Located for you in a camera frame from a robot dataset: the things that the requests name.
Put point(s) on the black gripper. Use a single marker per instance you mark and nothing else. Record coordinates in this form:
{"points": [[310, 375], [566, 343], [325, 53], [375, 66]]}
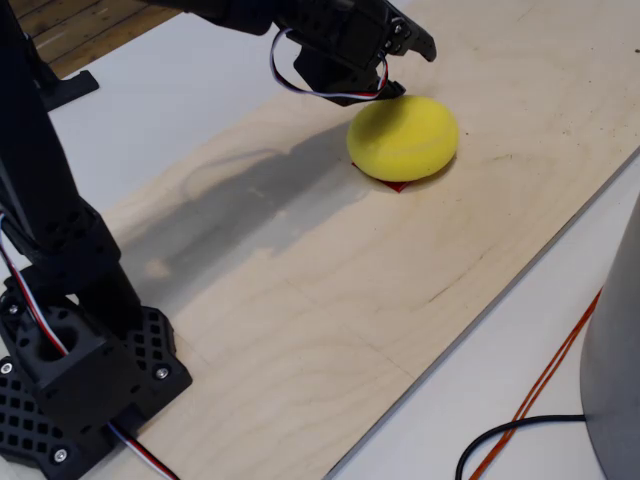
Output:
{"points": [[361, 59]]}

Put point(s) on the red square block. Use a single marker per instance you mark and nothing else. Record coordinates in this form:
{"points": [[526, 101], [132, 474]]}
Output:
{"points": [[397, 187]]}

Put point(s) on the black camera stand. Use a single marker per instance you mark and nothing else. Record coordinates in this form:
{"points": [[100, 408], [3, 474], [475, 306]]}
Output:
{"points": [[70, 87]]}

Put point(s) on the grey round lamp shade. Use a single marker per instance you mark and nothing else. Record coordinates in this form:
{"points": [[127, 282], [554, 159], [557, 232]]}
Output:
{"points": [[617, 350]]}

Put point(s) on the light plywood board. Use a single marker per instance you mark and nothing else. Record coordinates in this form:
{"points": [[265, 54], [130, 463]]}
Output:
{"points": [[350, 300]]}

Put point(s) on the yellow round sponge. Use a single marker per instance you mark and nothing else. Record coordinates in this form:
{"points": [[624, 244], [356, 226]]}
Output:
{"points": [[402, 140]]}

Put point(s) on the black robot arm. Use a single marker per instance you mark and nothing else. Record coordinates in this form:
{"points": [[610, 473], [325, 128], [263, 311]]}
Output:
{"points": [[30, 150]]}

